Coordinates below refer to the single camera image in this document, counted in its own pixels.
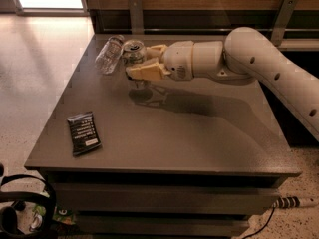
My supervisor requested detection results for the metal wall bracket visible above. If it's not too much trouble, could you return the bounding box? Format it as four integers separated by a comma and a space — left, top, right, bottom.
129, 0, 144, 35
270, 0, 299, 47

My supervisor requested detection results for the grey drawer cabinet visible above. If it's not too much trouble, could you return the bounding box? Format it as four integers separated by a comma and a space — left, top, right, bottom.
26, 37, 299, 238

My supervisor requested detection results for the right metal wall bracket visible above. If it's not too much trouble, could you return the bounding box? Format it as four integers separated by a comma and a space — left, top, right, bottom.
270, 0, 299, 47

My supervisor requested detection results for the striped handle tool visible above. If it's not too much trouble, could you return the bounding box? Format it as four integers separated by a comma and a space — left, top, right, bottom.
272, 196, 319, 209

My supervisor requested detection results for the clear plastic water bottle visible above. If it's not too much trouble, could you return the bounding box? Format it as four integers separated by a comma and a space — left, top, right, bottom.
95, 35, 125, 75

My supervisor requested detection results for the green snack bag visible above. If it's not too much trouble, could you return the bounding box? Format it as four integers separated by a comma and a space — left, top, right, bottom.
33, 204, 75, 228

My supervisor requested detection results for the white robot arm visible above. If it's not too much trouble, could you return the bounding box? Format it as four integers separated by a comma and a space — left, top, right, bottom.
126, 27, 319, 139

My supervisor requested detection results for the black rxbar chocolate wrapper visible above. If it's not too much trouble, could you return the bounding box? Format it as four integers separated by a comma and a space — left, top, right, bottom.
67, 112, 101, 156

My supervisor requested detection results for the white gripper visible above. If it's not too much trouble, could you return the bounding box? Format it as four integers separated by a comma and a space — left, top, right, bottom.
126, 41, 194, 81

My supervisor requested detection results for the left metal wall bracket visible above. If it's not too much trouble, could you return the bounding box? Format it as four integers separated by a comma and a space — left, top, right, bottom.
129, 0, 144, 35

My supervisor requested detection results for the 7up soda can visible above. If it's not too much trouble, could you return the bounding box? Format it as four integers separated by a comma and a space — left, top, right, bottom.
121, 39, 151, 87

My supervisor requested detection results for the black floor cable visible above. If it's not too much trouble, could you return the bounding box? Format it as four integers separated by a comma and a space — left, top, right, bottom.
239, 206, 277, 239

